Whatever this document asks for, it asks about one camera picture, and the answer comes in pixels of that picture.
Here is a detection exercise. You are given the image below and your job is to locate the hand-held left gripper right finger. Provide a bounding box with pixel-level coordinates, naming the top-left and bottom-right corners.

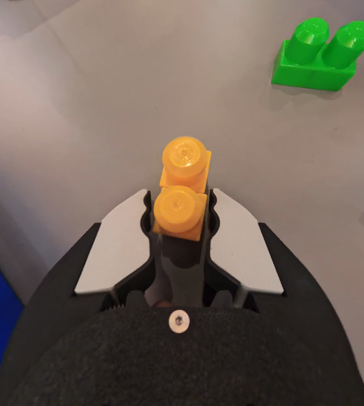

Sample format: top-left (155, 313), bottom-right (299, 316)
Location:
top-left (204, 188), bottom-right (285, 296)

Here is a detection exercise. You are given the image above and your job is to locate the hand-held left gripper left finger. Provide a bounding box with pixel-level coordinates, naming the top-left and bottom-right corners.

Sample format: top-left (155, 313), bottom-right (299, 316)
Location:
top-left (74, 189), bottom-right (155, 296)

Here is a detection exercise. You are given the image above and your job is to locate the orange mega block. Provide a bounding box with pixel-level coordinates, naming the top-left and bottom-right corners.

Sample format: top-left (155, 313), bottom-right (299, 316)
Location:
top-left (152, 186), bottom-right (208, 241)
top-left (159, 136), bottom-right (212, 193)

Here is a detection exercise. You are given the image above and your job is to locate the green mega block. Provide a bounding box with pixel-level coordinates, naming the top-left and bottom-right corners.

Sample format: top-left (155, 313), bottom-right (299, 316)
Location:
top-left (271, 17), bottom-right (364, 93)

